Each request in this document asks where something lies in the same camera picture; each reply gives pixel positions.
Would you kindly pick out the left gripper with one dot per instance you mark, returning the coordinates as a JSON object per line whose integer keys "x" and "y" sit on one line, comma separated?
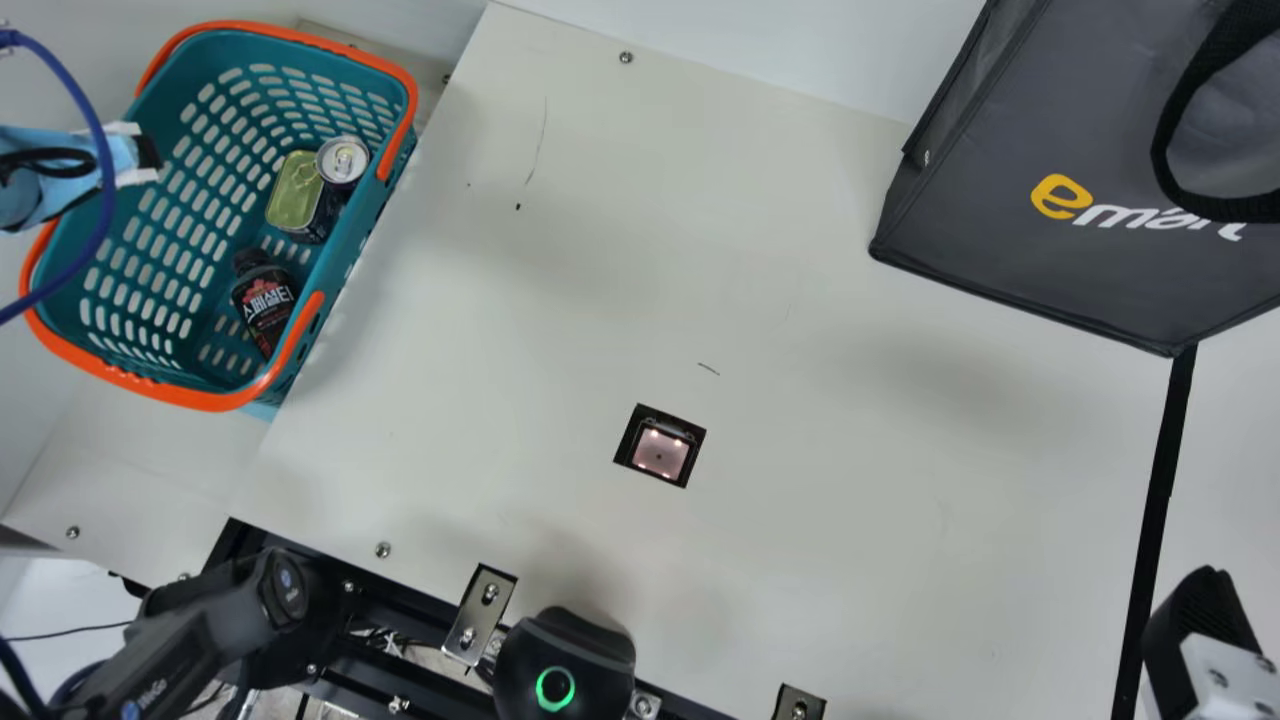
{"x": 50, "y": 200}

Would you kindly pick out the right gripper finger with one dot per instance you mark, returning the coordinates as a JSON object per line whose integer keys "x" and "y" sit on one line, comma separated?
{"x": 1215, "y": 650}

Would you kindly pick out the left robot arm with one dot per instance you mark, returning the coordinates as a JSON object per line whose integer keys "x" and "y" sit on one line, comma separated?
{"x": 200, "y": 630}

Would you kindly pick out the teal shopping basket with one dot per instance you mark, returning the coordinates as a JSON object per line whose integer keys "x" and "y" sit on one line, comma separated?
{"x": 215, "y": 60}

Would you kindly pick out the dark coffee bottle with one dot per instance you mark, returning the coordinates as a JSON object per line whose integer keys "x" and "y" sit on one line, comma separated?
{"x": 264, "y": 305}

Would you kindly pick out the black strip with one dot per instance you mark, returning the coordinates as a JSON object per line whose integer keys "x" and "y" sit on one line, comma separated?
{"x": 1150, "y": 540}

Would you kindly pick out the rectangular tin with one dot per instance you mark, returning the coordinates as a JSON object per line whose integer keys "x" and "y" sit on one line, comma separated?
{"x": 293, "y": 195}

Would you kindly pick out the silver top can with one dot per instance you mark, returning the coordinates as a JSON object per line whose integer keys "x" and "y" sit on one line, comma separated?
{"x": 342, "y": 158}

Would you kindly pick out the small square scanner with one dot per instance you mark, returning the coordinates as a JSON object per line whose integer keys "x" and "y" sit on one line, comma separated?
{"x": 660, "y": 448}

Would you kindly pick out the black device with green light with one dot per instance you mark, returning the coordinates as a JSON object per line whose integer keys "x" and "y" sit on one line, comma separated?
{"x": 560, "y": 660}

